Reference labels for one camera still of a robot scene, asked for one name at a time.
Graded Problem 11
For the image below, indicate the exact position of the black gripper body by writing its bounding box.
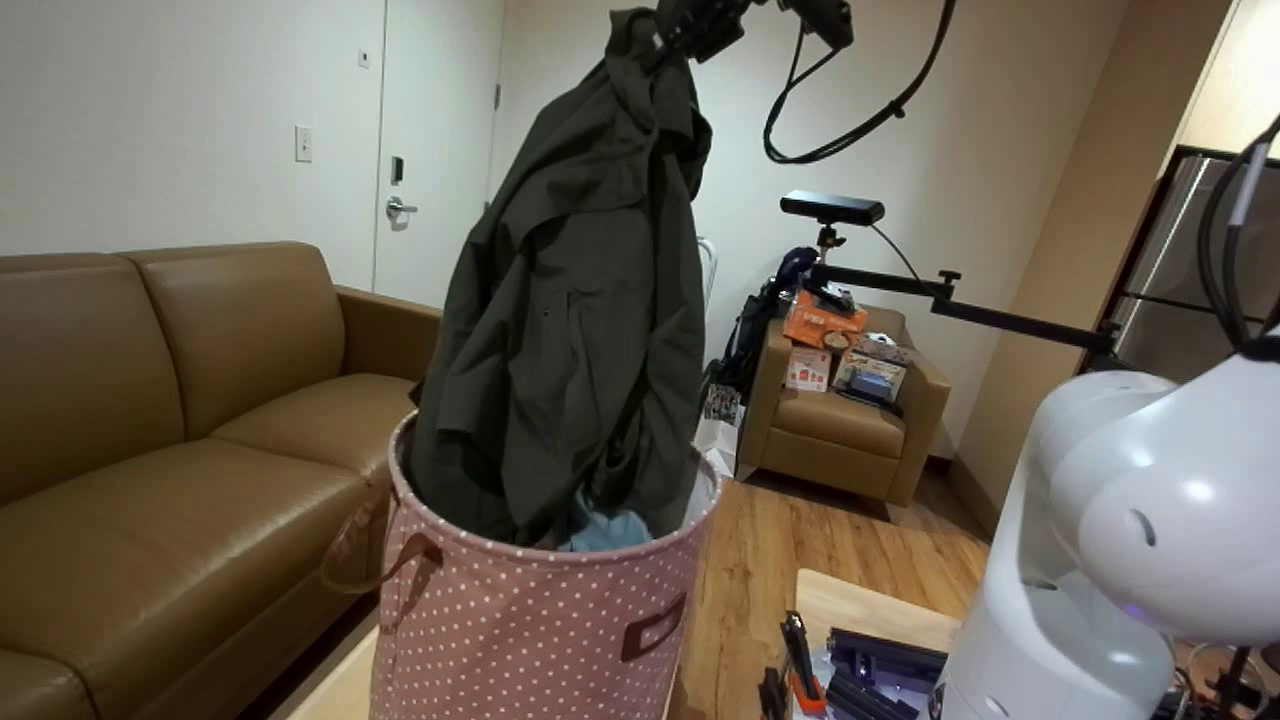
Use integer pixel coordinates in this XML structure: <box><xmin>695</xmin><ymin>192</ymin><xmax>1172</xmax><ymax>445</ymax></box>
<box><xmin>651</xmin><ymin>0</ymin><xmax>770</xmax><ymax>64</ymax></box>

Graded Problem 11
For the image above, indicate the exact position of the dark green cloth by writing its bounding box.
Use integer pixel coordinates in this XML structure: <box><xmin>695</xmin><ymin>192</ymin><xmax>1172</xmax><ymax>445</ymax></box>
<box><xmin>402</xmin><ymin>6</ymin><xmax>721</xmax><ymax>552</ymax></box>

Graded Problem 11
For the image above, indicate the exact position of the light blue cloth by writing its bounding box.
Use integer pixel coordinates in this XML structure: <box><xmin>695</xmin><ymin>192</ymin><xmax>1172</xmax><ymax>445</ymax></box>
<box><xmin>557</xmin><ymin>509</ymin><xmax>659</xmax><ymax>557</ymax></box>

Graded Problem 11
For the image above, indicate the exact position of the pink polka dot laundry basket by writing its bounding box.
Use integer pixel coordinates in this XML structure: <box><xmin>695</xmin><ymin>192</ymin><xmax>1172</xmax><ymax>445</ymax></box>
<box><xmin>317</xmin><ymin>406</ymin><xmax>732</xmax><ymax>720</ymax></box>

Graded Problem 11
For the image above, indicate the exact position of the black backpack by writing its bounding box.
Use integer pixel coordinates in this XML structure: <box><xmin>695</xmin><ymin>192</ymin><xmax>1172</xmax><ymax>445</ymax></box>
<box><xmin>716</xmin><ymin>245</ymin><xmax>826</xmax><ymax>406</ymax></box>

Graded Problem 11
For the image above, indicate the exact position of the white door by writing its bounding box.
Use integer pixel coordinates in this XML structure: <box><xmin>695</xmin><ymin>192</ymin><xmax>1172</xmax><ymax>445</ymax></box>
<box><xmin>371</xmin><ymin>0</ymin><xmax>507</xmax><ymax>319</ymax></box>

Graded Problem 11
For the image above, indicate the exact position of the orange packet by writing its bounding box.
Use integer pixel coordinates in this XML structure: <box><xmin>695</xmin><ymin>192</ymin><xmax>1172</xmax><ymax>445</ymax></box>
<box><xmin>781</xmin><ymin>290</ymin><xmax>876</xmax><ymax>356</ymax></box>

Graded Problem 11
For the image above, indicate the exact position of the small white red box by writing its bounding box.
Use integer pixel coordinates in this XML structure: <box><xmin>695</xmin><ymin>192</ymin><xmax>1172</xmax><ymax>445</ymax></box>
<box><xmin>781</xmin><ymin>343</ymin><xmax>837</xmax><ymax>401</ymax></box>

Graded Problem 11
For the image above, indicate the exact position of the dark printed box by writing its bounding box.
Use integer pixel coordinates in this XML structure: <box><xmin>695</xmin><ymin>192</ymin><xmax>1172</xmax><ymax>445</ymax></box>
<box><xmin>833</xmin><ymin>349</ymin><xmax>911</xmax><ymax>412</ymax></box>

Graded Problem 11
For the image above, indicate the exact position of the white plastic bag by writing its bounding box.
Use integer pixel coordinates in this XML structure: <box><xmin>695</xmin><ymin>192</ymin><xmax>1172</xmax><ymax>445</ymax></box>
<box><xmin>694</xmin><ymin>380</ymin><xmax>747</xmax><ymax>479</ymax></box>

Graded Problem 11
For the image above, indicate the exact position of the brown leather armchair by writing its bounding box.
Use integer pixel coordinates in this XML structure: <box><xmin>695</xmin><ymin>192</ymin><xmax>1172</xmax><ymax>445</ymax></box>
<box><xmin>735</xmin><ymin>309</ymin><xmax>957</xmax><ymax>509</ymax></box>

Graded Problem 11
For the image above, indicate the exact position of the black orange clamp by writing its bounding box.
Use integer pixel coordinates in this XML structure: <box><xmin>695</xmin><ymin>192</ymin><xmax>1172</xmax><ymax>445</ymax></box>
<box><xmin>757</xmin><ymin>607</ymin><xmax>833</xmax><ymax>720</ymax></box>

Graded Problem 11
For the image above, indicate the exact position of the dark purple box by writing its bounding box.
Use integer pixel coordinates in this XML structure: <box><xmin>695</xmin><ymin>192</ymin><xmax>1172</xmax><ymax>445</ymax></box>
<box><xmin>826</xmin><ymin>629</ymin><xmax>953</xmax><ymax>720</ymax></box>

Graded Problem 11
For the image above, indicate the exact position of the brown leather sofa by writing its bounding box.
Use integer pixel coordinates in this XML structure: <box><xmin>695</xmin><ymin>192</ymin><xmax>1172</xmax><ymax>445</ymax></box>
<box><xmin>0</xmin><ymin>235</ymin><xmax>507</xmax><ymax>720</ymax></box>

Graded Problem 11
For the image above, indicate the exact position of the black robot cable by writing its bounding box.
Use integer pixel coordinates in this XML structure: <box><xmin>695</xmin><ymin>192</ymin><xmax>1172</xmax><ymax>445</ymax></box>
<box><xmin>761</xmin><ymin>0</ymin><xmax>965</xmax><ymax>167</ymax></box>

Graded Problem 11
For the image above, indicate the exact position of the black stereo camera bar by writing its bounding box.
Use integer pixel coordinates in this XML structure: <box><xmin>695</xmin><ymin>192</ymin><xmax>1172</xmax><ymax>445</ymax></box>
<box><xmin>776</xmin><ymin>186</ymin><xmax>887</xmax><ymax>228</ymax></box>

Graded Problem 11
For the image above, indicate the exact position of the black metal frame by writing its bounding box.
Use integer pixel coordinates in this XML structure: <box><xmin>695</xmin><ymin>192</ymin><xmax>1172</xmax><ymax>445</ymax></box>
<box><xmin>1065</xmin><ymin>138</ymin><xmax>1280</xmax><ymax>404</ymax></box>

